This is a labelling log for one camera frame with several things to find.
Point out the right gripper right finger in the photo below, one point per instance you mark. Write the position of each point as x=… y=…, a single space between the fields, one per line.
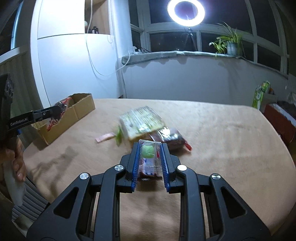
x=210 y=208

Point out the grey windowsill cloth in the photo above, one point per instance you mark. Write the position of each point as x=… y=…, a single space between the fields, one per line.
x=133 y=58

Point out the left hand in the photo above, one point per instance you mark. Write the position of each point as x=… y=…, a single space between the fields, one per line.
x=15 y=158

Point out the pink candy wrapper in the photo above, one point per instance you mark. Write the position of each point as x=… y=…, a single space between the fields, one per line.
x=105 y=137

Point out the potted spider plant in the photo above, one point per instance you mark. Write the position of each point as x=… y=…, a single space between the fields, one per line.
x=230 y=43

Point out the clear green candy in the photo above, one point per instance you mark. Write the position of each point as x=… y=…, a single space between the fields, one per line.
x=150 y=167

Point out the red storage box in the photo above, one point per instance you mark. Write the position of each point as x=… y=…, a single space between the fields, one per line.
x=281 y=124

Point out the cardboard box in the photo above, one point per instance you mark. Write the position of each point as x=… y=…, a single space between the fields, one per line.
x=78 y=106

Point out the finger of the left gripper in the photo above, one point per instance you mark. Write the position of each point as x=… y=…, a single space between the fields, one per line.
x=46 y=113

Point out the ring light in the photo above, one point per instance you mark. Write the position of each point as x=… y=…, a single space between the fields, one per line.
x=186 y=13

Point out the packaged sliced bread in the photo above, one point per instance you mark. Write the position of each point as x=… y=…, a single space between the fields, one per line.
x=140 y=121

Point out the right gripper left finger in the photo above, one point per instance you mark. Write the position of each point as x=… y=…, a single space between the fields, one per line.
x=89 y=208

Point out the green snack packet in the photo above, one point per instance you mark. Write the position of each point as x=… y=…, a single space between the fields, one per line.
x=119 y=136

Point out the white cabinet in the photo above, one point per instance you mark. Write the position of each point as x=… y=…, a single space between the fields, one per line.
x=73 y=50

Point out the dark dates packet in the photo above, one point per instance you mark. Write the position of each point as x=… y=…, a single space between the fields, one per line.
x=172 y=137
x=64 y=104

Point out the green carton box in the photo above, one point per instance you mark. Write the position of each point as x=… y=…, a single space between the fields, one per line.
x=259 y=94

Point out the light tripod stand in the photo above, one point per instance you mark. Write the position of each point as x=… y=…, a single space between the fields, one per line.
x=190 y=38

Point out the beige tablecloth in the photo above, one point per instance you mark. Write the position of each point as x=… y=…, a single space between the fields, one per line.
x=237 y=142

